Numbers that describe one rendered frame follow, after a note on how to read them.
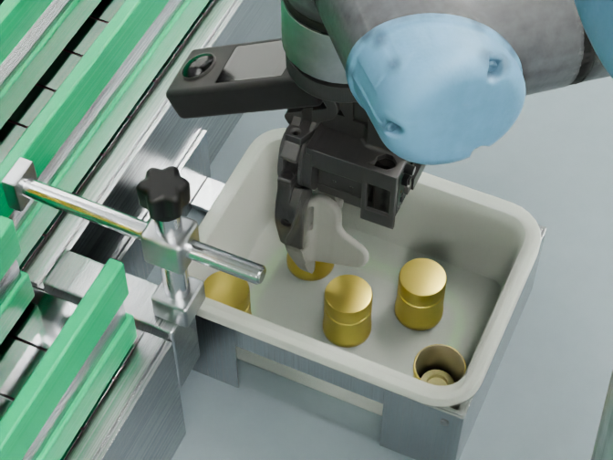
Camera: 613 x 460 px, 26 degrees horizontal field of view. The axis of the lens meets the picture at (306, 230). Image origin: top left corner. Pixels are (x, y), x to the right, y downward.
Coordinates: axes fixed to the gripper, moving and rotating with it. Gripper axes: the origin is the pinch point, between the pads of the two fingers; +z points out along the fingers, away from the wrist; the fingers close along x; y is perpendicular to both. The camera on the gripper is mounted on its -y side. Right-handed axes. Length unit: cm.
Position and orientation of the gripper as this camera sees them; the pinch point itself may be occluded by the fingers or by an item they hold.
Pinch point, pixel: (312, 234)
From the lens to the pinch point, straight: 95.7
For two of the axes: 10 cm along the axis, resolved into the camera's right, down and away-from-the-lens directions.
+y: 9.2, 3.2, -2.4
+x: 4.0, -7.3, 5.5
